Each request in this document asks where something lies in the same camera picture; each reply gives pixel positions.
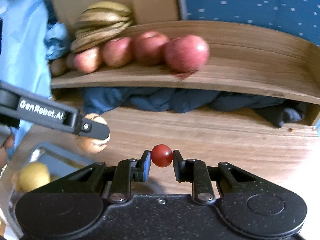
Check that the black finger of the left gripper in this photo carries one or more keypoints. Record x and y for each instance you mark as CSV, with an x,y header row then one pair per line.
x,y
93,126

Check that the pale beige apple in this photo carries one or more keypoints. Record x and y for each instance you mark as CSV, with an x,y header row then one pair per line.
x,y
91,145

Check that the wooden desk shelf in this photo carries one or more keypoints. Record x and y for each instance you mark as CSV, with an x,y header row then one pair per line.
x,y
243,58

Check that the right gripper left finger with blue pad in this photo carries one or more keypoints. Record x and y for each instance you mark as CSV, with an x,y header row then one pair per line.
x,y
127,171

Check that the bunch of ripe bananas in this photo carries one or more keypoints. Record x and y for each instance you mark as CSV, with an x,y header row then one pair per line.
x,y
100,22

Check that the brown kiwi on shelf left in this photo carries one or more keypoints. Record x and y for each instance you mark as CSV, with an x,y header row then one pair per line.
x,y
58,67

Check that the blue plastic bag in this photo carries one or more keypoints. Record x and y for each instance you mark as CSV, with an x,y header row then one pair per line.
x,y
57,41

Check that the red cherry tomato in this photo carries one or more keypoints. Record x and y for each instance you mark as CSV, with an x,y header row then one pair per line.
x,y
161,155

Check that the metal baking tray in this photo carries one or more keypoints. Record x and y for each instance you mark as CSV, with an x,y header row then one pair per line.
x,y
45,163

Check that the blue star-patterned fabric wardrobe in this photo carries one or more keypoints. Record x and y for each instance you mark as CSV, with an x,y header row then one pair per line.
x,y
295,17

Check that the light blue fabric cover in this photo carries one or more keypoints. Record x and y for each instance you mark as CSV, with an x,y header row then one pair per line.
x,y
23,50

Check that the large yellow lemon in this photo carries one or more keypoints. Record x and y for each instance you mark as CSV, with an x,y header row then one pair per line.
x,y
32,176

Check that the brown kiwi on shelf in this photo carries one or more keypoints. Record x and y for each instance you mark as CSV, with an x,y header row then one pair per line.
x,y
70,61
58,67

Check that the dark blue crumpled cloth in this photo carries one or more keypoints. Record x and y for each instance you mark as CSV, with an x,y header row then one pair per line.
x,y
277,111

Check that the person's left hand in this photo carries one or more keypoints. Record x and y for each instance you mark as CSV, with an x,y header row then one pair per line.
x,y
8,144

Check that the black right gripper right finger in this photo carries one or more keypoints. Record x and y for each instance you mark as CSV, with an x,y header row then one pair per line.
x,y
195,172

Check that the red apple rightmost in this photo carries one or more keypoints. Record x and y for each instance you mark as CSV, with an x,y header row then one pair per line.
x,y
186,54

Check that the brown kiwi on shelf right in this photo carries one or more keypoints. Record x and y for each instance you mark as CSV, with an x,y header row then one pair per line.
x,y
70,61

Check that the pale red apple leftmost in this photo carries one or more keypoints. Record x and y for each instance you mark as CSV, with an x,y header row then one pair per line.
x,y
88,61

